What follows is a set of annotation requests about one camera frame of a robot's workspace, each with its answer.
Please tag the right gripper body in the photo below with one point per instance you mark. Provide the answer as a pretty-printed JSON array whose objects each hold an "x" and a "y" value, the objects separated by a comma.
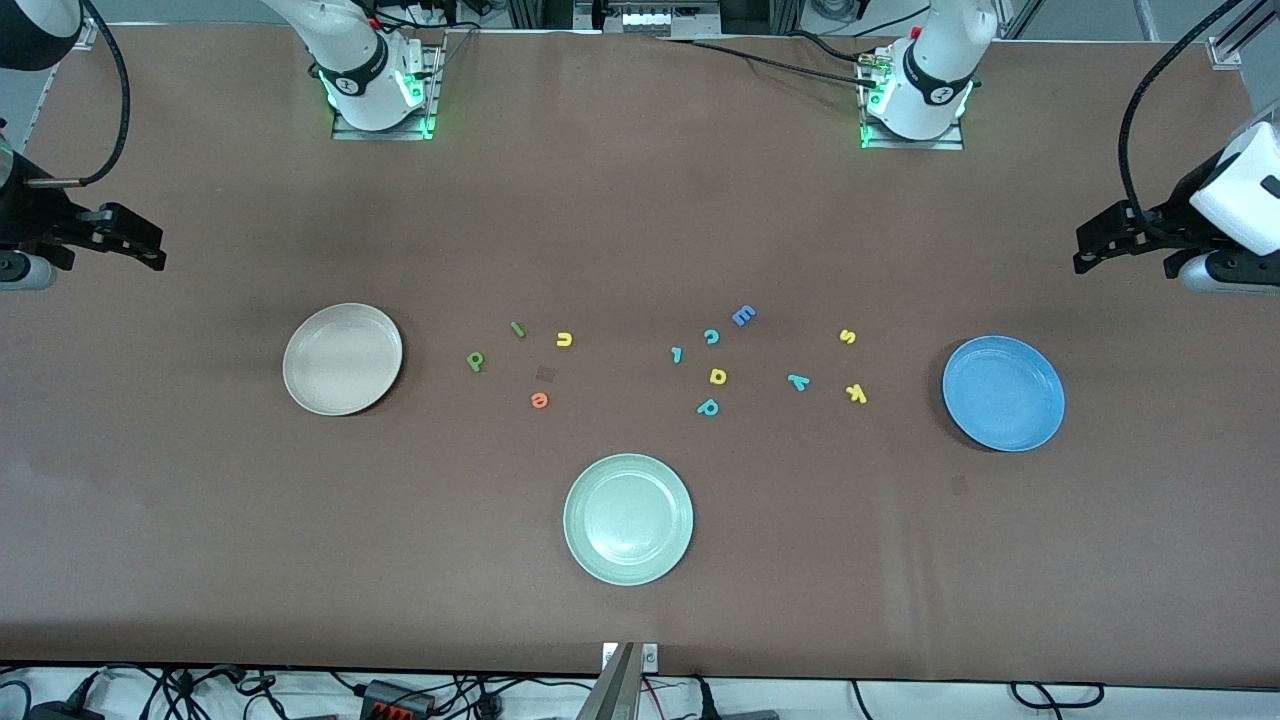
[{"x": 30, "y": 215}]

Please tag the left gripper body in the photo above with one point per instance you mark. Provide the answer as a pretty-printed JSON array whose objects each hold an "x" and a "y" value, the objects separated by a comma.
[{"x": 1178, "y": 213}]

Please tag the yellow letter K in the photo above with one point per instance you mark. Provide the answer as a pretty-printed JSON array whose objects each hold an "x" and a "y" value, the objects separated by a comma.
[{"x": 856, "y": 393}]

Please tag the green letter P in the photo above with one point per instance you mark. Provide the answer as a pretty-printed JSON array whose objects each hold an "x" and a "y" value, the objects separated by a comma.
[{"x": 476, "y": 361}]

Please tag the blue plate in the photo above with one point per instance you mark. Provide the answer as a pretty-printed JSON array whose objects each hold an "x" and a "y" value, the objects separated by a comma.
[{"x": 1003, "y": 393}]

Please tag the beige brown plate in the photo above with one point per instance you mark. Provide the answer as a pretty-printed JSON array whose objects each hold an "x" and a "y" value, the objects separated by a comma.
[{"x": 343, "y": 359}]

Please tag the blue letter E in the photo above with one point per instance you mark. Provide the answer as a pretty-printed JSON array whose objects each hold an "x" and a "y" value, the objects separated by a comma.
[{"x": 743, "y": 316}]

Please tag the grey connector box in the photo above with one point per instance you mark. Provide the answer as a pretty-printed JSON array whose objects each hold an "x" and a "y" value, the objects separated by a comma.
[{"x": 670, "y": 20}]

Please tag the black orange power strip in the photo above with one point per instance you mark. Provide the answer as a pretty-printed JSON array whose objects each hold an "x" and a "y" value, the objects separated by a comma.
[{"x": 395, "y": 697}]

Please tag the pale green plate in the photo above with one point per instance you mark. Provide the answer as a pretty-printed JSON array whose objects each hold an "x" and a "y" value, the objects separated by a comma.
[{"x": 628, "y": 519}]

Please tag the metal corner bracket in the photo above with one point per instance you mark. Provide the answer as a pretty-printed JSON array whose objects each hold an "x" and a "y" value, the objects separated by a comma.
[{"x": 1228, "y": 52}]

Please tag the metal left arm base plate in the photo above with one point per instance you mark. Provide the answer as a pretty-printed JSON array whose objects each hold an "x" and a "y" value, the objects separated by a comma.
[{"x": 940, "y": 144}]

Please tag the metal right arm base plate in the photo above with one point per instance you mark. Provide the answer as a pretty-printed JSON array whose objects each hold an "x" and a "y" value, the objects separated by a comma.
[{"x": 350, "y": 133}]

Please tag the white post bracket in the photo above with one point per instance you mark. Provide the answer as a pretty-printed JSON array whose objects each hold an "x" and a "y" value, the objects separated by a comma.
[{"x": 650, "y": 657}]

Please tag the aluminium camera post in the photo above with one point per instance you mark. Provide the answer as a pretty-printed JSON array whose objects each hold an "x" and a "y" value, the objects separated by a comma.
[{"x": 612, "y": 690}]

